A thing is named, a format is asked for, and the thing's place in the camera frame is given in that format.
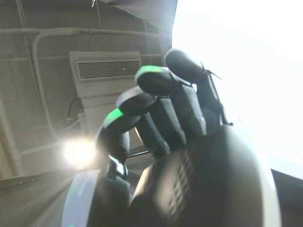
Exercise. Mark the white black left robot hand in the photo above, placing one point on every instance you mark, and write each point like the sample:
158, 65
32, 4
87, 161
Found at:
201, 177

